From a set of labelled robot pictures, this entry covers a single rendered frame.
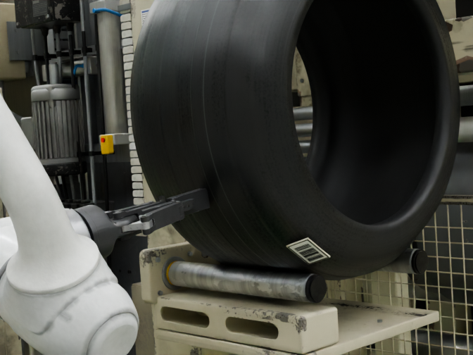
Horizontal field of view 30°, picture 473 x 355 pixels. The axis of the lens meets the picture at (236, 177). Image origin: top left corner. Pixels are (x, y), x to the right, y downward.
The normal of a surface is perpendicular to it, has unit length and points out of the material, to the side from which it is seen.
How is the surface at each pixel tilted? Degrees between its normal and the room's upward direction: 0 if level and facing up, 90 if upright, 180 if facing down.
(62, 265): 81
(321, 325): 90
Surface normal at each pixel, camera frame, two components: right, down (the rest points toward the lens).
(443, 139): -0.69, -0.29
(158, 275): 0.70, 0.00
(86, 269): 0.45, -0.54
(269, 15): -0.03, -0.29
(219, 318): -0.72, 0.08
